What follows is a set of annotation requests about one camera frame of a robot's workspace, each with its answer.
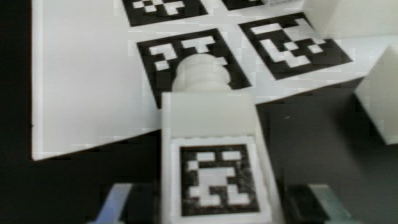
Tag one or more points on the white chair back frame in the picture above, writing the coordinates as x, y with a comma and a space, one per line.
359, 21

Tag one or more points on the white marker sheet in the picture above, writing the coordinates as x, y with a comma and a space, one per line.
108, 44

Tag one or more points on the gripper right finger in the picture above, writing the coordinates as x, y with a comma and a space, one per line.
314, 207

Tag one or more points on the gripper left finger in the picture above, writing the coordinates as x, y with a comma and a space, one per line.
128, 205

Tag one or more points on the white leg block tagged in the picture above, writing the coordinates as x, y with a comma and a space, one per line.
218, 187

